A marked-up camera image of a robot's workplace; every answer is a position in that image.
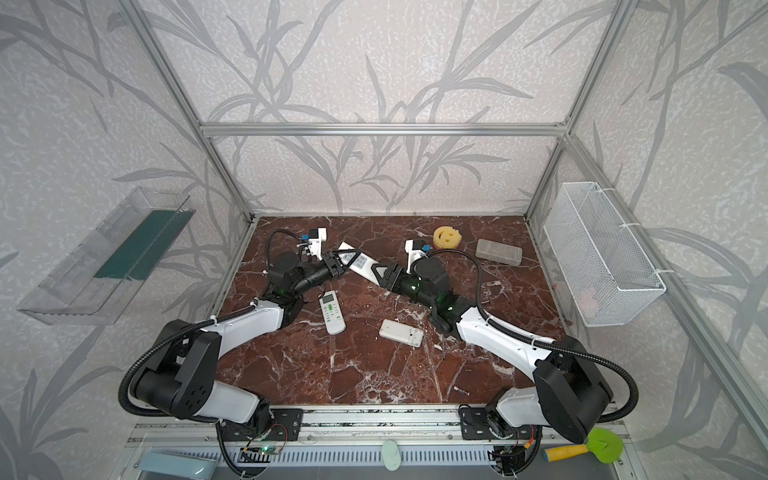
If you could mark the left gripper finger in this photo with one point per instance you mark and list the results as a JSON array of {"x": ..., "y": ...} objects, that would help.
[
  {"x": 348, "y": 252},
  {"x": 355, "y": 264}
]

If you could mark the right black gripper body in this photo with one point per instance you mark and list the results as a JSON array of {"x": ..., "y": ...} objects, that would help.
[{"x": 387, "y": 274}]

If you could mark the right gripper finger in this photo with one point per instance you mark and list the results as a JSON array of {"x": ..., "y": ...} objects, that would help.
[
  {"x": 386, "y": 280},
  {"x": 381, "y": 269}
]

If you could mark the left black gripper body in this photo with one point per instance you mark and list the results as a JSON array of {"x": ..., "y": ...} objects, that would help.
[{"x": 330, "y": 265}]

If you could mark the white remote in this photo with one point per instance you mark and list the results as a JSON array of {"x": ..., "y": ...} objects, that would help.
[
  {"x": 332, "y": 314},
  {"x": 368, "y": 262},
  {"x": 401, "y": 333}
]

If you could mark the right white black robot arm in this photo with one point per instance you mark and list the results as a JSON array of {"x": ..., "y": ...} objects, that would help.
[{"x": 572, "y": 390}]

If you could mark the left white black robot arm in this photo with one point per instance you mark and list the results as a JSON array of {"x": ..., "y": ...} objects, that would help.
[{"x": 176, "y": 377}]

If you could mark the yellow smiley sponge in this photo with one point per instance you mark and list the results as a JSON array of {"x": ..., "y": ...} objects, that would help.
[{"x": 446, "y": 237}]

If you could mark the clear plastic box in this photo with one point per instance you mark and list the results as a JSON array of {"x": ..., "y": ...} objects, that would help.
[{"x": 499, "y": 252}]

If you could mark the pale green oval object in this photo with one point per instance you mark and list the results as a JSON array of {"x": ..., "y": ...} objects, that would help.
[{"x": 391, "y": 456}]

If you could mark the small circuit board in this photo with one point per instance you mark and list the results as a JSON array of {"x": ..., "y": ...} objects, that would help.
[{"x": 259, "y": 453}]

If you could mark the light blue tray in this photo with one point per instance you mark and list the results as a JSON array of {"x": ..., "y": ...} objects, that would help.
[{"x": 177, "y": 465}]

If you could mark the green yellow toy spatula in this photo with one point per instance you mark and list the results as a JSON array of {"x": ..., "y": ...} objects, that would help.
[{"x": 606, "y": 446}]

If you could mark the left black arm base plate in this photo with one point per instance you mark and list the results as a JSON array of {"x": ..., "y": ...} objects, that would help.
[{"x": 284, "y": 426}]

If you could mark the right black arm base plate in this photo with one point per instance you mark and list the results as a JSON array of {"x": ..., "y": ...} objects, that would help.
[{"x": 479, "y": 423}]

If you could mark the white wire basket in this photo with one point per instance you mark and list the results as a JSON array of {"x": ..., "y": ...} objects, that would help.
[{"x": 608, "y": 274}]

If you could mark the clear plastic wall shelf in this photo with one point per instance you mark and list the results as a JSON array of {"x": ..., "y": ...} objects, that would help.
[{"x": 95, "y": 283}]

